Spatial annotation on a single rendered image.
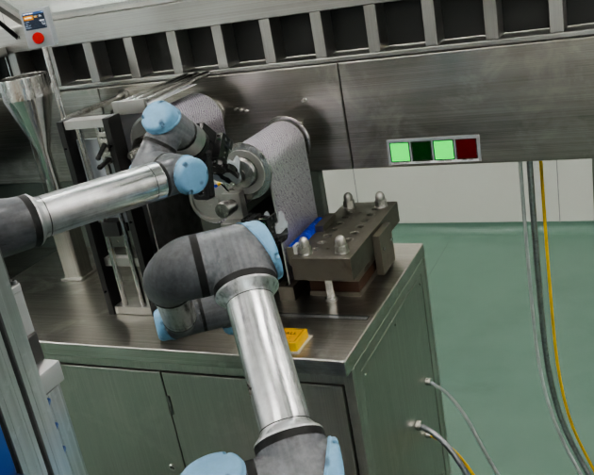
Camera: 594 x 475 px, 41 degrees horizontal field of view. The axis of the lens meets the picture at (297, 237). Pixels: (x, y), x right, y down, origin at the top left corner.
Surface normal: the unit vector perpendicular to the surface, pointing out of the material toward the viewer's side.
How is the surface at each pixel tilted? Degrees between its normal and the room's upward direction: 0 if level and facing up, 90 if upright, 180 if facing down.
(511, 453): 0
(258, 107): 90
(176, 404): 90
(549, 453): 0
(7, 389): 90
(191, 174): 90
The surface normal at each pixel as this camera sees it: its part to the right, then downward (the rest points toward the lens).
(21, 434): 0.90, 0.00
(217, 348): -0.17, -0.92
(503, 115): -0.39, 0.39
